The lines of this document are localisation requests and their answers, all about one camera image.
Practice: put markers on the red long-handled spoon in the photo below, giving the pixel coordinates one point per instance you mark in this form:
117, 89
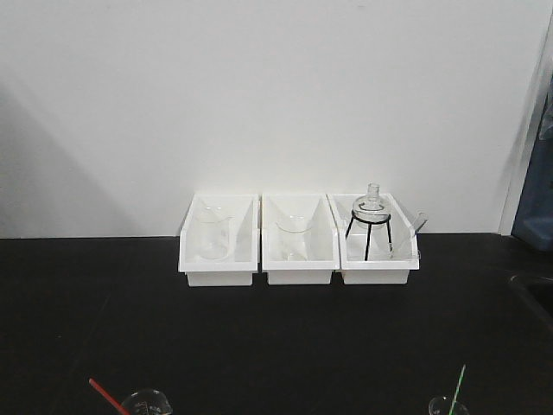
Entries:
107, 397

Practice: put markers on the green long-handled spoon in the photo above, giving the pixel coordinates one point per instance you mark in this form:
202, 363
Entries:
457, 390

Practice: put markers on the short glass beaker in bin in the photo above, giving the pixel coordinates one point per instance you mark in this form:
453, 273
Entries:
293, 234

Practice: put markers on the middle white plastic bin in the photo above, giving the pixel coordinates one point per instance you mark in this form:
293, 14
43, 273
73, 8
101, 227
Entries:
323, 242

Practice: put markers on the white plastic bin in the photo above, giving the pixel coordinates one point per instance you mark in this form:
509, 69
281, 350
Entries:
323, 242
379, 268
238, 267

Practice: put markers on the tall glass beaker in bin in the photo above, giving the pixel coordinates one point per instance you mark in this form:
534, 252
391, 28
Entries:
214, 228

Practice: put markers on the left white plastic bin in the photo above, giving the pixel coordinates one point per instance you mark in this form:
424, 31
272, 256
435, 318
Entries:
238, 267

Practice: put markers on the round glass flask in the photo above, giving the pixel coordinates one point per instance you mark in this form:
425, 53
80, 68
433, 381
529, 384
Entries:
371, 206

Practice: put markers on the right white plastic bin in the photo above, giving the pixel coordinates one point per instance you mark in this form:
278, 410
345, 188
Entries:
379, 268

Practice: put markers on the clear glass test tube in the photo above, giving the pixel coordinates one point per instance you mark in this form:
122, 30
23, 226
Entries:
415, 227

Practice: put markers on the front left glass beaker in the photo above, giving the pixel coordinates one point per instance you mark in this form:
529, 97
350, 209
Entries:
147, 402

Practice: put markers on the blue cloth at right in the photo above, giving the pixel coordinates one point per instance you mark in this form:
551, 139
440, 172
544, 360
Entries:
533, 221

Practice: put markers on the front right glass beaker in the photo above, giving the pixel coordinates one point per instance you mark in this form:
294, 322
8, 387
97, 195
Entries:
441, 405

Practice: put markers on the black sink basin edge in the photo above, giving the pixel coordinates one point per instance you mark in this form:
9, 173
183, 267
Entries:
536, 292

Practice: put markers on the black wire tripod stand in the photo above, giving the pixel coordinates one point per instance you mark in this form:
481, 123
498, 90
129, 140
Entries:
368, 237

